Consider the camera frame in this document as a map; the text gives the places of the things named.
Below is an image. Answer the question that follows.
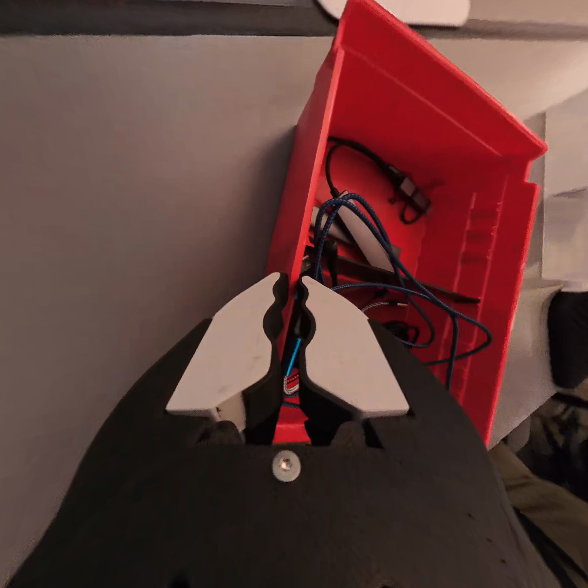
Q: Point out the blue braided usb cable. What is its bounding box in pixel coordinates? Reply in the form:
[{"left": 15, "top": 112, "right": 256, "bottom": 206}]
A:
[{"left": 316, "top": 193, "right": 493, "bottom": 391}]

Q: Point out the person's olive green shirt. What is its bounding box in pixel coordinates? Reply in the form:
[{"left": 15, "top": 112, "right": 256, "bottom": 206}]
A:
[{"left": 487, "top": 441, "right": 588, "bottom": 588}]

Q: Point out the silver usb hub with cable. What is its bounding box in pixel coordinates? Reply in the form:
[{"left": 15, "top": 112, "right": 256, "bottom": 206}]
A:
[{"left": 310, "top": 137, "right": 433, "bottom": 273}]

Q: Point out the wooden-edged sign stand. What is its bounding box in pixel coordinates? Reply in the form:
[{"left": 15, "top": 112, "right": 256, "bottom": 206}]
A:
[{"left": 316, "top": 0, "right": 471, "bottom": 27}]

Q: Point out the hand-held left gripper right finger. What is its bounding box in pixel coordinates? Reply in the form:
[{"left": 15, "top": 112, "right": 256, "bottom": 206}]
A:
[{"left": 296, "top": 276, "right": 410, "bottom": 418}]

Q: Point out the red plastic bin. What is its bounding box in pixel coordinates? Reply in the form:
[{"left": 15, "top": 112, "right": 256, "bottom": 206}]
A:
[{"left": 264, "top": 0, "right": 548, "bottom": 448}]

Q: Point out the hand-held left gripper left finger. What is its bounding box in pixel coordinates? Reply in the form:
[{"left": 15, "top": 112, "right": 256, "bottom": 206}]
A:
[{"left": 165, "top": 272, "right": 289, "bottom": 419}]

